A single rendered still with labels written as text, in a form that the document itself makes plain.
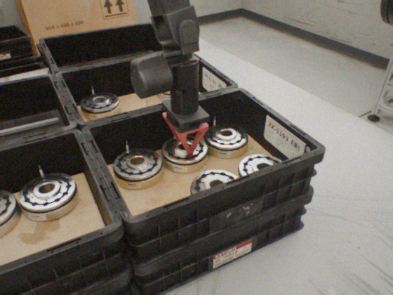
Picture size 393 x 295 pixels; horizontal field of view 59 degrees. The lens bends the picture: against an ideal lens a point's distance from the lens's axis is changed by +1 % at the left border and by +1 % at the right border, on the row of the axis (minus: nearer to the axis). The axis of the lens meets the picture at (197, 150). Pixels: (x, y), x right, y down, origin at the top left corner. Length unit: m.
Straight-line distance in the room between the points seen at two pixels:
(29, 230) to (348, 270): 0.62
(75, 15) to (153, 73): 3.02
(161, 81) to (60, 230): 0.32
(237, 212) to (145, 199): 0.19
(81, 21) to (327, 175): 3.01
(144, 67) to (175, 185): 0.25
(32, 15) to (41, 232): 2.97
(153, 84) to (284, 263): 0.45
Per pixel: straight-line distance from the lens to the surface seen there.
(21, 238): 0.70
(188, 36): 0.63
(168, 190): 0.71
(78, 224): 0.69
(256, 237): 0.74
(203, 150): 0.76
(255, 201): 0.65
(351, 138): 1.18
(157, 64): 0.64
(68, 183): 0.73
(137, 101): 1.03
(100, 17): 3.69
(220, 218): 0.62
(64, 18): 3.60
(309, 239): 0.83
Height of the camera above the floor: 1.32
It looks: 37 degrees down
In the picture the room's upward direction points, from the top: straight up
